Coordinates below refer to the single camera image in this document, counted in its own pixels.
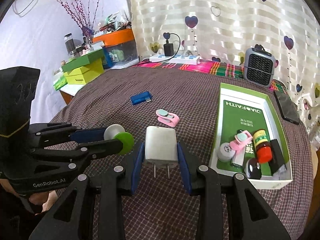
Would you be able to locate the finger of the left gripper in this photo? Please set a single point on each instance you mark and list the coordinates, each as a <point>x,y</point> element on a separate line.
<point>82,136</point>
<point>101,149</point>

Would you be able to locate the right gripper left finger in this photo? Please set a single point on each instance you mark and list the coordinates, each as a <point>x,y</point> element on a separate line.
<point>71,217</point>

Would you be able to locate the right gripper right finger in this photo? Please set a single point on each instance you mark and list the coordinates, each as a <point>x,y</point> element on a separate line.
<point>227,202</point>

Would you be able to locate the green white spool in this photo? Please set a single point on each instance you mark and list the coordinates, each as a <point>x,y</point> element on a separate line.
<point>116,131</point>

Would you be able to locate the round grey white device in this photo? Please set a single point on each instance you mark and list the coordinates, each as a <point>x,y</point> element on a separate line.
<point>225,152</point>

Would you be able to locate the silver lighter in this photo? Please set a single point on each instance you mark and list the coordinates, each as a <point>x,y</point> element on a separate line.
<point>238,158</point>

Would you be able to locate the white black oval gadget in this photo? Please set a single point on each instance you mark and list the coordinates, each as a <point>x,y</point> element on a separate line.
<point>252,169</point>

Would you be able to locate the white usb charger plug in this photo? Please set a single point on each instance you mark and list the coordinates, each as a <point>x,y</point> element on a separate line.
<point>160,150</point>

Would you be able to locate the pink clip front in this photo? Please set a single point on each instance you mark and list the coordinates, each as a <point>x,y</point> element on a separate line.
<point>241,139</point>

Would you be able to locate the pink clip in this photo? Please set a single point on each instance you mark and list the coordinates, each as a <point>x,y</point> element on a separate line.
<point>167,118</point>
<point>241,139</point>

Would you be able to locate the red cap medicine bottle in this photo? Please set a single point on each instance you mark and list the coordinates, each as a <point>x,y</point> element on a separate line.
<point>262,146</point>

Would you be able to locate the pink clip back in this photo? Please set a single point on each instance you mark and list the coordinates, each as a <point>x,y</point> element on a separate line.
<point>167,118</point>

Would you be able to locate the blue usb stick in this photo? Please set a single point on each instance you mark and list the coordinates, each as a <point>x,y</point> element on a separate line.
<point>141,97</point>

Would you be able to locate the black rectangular case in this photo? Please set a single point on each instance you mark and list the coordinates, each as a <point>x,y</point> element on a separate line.
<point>277,163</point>

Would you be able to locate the left hand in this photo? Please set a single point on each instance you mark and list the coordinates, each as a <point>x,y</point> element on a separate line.
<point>44,199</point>

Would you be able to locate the white side table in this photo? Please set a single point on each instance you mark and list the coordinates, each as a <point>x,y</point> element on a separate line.
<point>69,91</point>

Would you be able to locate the small green packet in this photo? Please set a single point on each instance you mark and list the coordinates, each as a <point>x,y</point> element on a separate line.
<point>59,81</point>

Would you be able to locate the green white cardboard box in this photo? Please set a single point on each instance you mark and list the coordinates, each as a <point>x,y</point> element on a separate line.
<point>242,109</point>

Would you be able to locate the yellow green shoe box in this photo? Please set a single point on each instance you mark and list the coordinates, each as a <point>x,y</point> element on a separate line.
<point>85,68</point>

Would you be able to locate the dark glass jar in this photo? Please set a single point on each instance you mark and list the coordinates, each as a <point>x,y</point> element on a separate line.
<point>69,43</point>

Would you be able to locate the orange lid storage bin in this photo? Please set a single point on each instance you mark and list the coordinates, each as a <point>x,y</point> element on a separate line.
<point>119,48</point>

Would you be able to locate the black smartphone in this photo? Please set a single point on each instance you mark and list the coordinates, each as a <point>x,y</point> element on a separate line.
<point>287,107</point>

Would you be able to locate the colourful plaid cloth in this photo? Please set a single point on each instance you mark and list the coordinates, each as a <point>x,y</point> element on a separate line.
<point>216,68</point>

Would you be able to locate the black charger adapter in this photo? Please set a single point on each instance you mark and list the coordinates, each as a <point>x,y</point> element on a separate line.
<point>168,49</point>

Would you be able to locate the white power strip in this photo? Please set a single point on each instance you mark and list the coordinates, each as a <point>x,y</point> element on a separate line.
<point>179,59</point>

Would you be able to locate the purple flower branches vase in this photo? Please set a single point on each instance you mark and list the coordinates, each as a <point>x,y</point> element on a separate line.
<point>81,15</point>

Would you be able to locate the grey portable fan heater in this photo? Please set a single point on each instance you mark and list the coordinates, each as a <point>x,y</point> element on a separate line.
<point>259,66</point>

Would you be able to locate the heart pattern curtain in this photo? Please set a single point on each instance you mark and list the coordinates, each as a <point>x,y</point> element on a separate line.
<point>225,29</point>

